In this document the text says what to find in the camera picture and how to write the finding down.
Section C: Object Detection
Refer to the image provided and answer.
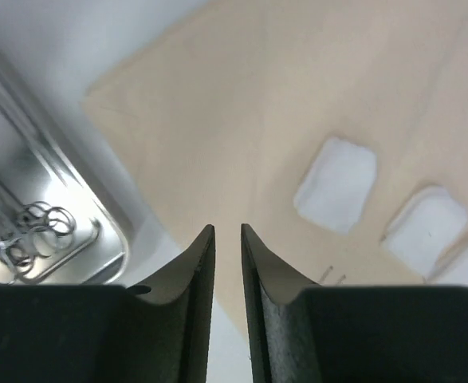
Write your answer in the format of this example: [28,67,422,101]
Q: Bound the steel hemostat forceps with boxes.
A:
[0,122,61,276]
[0,155,37,286]

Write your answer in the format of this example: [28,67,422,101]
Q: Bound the long steel hemostat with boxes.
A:
[0,92,77,252]

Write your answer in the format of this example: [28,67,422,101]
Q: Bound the white gauze pad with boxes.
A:
[293,136,377,234]
[381,185,468,279]

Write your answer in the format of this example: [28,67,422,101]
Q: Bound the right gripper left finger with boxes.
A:
[125,224,215,382]

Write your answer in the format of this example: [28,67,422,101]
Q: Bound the beige cloth drape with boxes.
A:
[83,1,468,334]

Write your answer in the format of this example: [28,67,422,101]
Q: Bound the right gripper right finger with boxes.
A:
[241,223,321,382]

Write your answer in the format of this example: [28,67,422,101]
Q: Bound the stainless steel tray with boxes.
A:
[0,53,131,286]

